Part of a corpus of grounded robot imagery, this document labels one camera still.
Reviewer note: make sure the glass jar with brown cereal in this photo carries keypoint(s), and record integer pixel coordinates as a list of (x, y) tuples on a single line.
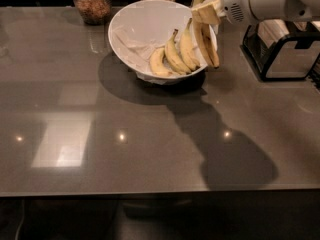
[(94, 12)]

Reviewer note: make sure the white ceramic bowl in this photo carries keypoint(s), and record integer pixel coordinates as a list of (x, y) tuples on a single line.
[(154, 19)]

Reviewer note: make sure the small leftmost yellow banana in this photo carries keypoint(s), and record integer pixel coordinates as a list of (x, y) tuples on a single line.
[(156, 63)]

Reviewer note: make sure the black and steel toaster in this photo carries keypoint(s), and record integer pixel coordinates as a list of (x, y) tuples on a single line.
[(279, 51)]

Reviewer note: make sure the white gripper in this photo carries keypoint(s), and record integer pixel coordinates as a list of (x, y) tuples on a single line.
[(234, 4)]

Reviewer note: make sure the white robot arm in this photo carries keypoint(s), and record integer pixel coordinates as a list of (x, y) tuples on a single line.
[(287, 10)]

